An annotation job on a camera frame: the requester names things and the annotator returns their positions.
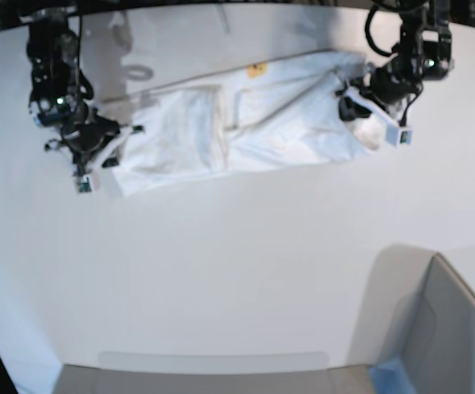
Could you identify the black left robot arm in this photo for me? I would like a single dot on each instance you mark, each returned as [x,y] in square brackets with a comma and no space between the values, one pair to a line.
[423,53]

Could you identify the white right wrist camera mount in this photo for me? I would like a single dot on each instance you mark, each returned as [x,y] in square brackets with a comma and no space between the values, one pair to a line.
[85,175]

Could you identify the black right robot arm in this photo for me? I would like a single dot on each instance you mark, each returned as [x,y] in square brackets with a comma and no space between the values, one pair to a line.
[60,92]

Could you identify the white printed t-shirt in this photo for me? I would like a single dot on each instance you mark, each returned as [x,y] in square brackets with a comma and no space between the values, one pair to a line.
[279,114]

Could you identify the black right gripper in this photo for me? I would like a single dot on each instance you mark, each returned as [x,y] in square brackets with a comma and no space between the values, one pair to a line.
[85,140]

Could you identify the grey cardboard box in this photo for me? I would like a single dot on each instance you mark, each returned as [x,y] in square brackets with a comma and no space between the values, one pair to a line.
[416,324]

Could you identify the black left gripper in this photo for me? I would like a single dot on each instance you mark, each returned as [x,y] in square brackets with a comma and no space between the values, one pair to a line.
[388,85]

